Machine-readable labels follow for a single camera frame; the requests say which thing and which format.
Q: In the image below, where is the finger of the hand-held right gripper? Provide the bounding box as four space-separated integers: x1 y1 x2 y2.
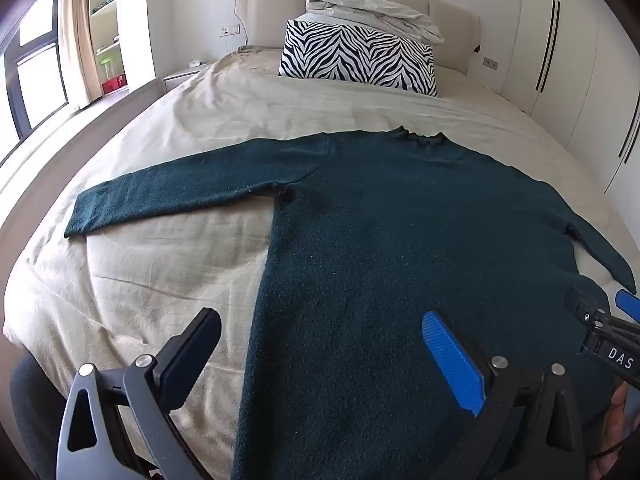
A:
614 289 640 323
565 287 611 331

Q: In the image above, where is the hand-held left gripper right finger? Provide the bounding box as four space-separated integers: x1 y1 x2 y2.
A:
422 310 586 480

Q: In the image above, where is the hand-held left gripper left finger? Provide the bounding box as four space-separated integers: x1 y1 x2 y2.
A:
56 307 222 480

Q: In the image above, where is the dark teal knit sweater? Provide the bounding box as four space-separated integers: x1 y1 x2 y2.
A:
64 127 637 480

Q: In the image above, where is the person's right hand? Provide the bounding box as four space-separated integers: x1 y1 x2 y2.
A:
590 385 640 480

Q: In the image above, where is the black office chair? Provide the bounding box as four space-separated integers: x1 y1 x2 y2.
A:
9 357 67 477

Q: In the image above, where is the bed with beige sheet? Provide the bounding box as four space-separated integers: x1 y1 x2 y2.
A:
0 45 632 480

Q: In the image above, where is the white nightstand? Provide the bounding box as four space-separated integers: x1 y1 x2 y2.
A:
162 62 213 95

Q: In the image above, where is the white wardrobe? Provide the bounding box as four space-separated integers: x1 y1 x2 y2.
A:
500 0 640 221

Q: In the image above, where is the black framed window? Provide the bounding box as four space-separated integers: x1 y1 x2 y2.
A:
0 0 71 163

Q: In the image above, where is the zebra print pillow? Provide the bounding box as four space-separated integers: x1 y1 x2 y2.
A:
278 19 438 98

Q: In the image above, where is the beige curtain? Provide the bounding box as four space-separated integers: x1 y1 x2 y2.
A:
59 0 97 111

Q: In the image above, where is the white open shelf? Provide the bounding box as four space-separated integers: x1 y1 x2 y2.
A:
89 0 129 100

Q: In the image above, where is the beige upholstered headboard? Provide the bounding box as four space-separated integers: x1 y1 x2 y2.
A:
235 0 481 77

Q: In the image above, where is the black wardrobe handle pair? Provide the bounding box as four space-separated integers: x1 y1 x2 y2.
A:
535 0 560 93
602 105 640 196

